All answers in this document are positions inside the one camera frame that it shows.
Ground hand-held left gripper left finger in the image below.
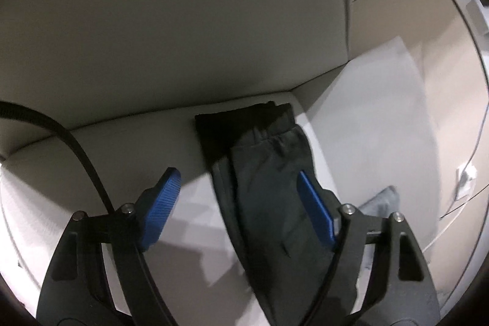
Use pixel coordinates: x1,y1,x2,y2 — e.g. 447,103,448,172
36,167,182,326

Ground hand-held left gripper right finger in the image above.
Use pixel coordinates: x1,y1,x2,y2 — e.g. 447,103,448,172
296,170,441,326

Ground dark grey pants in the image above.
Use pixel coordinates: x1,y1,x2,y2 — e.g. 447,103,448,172
195,101,362,326

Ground light grey cloth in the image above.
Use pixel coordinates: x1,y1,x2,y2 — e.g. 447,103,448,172
359,186,401,220

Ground black braided cable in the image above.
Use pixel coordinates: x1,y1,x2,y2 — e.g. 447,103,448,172
0,101,115,214

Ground white wall plug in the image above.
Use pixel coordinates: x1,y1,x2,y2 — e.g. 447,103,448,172
456,163,478,200

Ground thin white cable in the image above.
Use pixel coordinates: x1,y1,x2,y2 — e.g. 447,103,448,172
468,108,489,168

